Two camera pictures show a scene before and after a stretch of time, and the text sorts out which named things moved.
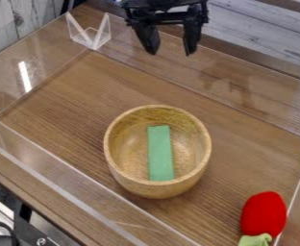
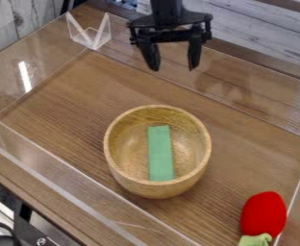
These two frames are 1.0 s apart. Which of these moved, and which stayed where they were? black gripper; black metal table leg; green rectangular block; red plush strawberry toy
Moved: black gripper
Stayed: green rectangular block; black metal table leg; red plush strawberry toy
